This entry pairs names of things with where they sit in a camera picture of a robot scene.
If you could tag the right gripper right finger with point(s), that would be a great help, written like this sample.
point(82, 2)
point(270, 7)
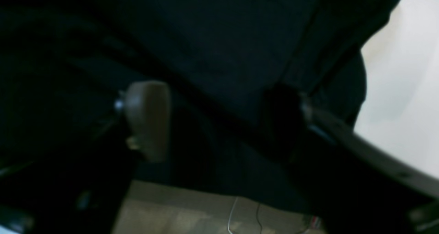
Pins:
point(353, 186)

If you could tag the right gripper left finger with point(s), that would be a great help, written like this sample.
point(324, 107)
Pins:
point(79, 187)

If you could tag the black T-shirt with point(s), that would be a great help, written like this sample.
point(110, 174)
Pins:
point(63, 60)

